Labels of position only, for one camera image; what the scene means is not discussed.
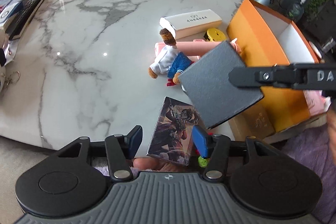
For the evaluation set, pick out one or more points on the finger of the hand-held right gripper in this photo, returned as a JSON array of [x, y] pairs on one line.
[[252, 77]]

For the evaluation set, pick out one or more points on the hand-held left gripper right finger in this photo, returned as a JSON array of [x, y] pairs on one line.
[[200, 142]]

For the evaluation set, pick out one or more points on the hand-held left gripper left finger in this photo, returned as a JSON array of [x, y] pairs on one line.
[[135, 137]]

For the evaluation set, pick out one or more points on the illustrated card box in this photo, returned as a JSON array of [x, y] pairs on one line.
[[173, 129]]

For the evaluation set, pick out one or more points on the grey square box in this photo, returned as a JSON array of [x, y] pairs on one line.
[[210, 82]]

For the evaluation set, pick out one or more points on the orange storage box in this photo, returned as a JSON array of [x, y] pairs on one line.
[[252, 29]]

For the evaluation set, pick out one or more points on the yellow round tape measure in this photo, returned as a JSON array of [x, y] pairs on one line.
[[215, 35]]

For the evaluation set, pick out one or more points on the teddy bear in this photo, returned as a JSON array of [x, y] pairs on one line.
[[165, 58]]

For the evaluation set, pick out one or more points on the pink printed packet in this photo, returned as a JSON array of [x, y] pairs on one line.
[[315, 101]]

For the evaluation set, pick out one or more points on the person's bare leg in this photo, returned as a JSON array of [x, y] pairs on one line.
[[157, 165]]

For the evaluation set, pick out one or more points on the tan cardboard box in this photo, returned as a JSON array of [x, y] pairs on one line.
[[252, 121]]

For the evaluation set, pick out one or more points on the purple fluffy blanket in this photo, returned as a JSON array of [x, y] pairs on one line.
[[302, 142]]

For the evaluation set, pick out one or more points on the pink pencil case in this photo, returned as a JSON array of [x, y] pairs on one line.
[[189, 49]]

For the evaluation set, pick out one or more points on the white long box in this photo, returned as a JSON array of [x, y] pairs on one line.
[[194, 21]]

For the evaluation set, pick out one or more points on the metal keyring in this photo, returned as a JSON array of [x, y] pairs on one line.
[[5, 85]]

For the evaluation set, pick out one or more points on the black remote control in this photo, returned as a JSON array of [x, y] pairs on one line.
[[26, 11]]

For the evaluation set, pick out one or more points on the blue and white packet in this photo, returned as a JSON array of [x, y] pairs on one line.
[[10, 12]]

